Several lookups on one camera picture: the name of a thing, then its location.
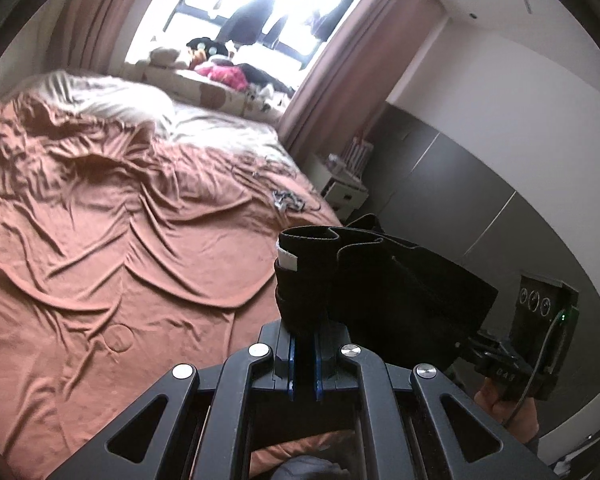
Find dark hanging garment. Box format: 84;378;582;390
224;0;282;47
309;0;359;42

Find books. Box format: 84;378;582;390
346;136;374;172

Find pink clothes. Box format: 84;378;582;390
195;60;249;92

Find person's right hand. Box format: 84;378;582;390
474;376;520;425

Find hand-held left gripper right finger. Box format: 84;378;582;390
314;322;558;480

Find black plush toy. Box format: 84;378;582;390
186;36;232;59

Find beige plush toy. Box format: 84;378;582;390
149;46;189;69

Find pink-brown curtain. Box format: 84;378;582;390
50;0;181;77
279;0;452;163

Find pile of clothes hangers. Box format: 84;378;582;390
232;159;322;215

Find dark clothes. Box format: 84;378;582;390
234;62;294;95

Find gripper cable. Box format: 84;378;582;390
504;312;566;428

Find white pillows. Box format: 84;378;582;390
7;71;282;163

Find black garment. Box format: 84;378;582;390
274;214;499;373

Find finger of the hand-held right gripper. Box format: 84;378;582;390
457;331;508;360

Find brown blanket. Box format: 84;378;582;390
0;92;343;480

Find grey cloth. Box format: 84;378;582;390
272;452;352;480

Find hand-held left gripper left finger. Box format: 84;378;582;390
47;322;297;480

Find person's right forearm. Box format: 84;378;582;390
502;399;542;457

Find white nightstand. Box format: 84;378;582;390
305;152;369;222

